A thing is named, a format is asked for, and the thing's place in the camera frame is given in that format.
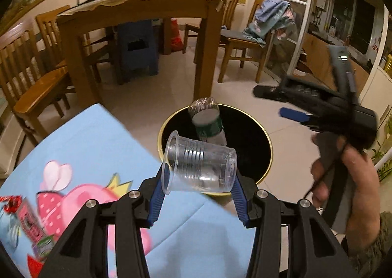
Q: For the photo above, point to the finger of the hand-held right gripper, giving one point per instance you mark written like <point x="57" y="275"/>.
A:
<point x="295" y="115"/>
<point x="269" y="92"/>

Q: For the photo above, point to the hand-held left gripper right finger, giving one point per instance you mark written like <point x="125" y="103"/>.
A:
<point x="240" y="204"/>

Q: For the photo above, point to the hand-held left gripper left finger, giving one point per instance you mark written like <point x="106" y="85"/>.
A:
<point x="154" y="201"/>

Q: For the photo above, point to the black gold-rimmed trash bin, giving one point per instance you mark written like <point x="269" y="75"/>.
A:
<point x="248" y="143"/>

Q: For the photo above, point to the clear plastic cup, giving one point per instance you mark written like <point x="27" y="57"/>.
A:
<point x="202" y="164"/>

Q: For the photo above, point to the green label plastic bottle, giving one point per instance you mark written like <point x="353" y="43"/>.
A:
<point x="208" y="125"/>

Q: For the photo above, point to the person's right forearm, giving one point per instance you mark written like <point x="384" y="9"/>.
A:
<point x="373" y="250"/>

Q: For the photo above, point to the person's right hand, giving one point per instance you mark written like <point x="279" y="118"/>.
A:
<point x="364" y="192"/>

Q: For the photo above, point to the wooden chair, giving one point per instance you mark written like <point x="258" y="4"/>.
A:
<point x="191" y="28"/>
<point x="39" y="88"/>
<point x="50" y="24"/>
<point x="242" y="48"/>

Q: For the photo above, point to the green potted plant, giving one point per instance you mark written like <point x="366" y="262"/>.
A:
<point x="381" y="152"/>

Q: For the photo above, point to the wooden kitchen counter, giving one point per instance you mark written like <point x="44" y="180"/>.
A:
<point x="315" y="45"/>

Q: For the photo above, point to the dark seat cushion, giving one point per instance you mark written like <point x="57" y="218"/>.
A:
<point x="235" y="34"/>

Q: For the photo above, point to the wooden dining table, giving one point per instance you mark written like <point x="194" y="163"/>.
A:
<point x="209" y="51"/>

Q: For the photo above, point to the blue cartoon printed cloth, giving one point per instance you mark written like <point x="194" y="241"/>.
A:
<point x="101" y="149"/>

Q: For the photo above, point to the pile of clothes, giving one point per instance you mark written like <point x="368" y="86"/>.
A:
<point x="272" y="14"/>

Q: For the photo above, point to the dark kitchen window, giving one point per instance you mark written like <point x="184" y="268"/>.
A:
<point x="364" y="20"/>

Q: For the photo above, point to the red plastic bag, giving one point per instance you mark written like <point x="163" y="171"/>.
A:
<point x="176" y="39"/>

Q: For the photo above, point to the small green label container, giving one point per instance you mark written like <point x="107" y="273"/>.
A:
<point x="44" y="247"/>

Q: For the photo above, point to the blue plastic stool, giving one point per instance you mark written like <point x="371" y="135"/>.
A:
<point x="137" y="60"/>

